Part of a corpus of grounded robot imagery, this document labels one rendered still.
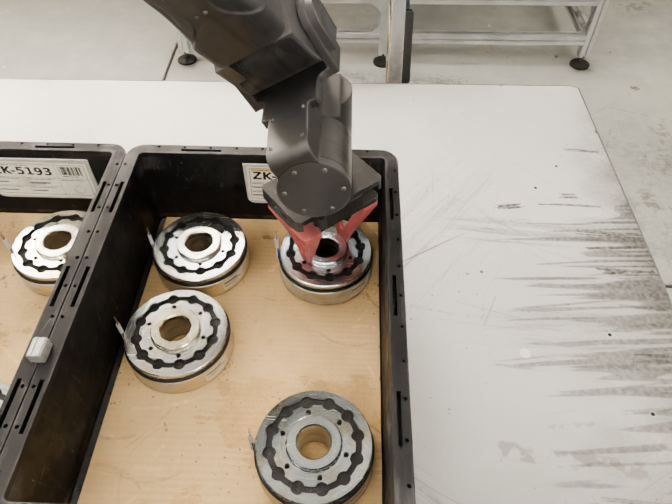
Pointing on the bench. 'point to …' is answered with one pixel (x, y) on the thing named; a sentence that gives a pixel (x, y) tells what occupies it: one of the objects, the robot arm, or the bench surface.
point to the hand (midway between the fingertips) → (324, 243)
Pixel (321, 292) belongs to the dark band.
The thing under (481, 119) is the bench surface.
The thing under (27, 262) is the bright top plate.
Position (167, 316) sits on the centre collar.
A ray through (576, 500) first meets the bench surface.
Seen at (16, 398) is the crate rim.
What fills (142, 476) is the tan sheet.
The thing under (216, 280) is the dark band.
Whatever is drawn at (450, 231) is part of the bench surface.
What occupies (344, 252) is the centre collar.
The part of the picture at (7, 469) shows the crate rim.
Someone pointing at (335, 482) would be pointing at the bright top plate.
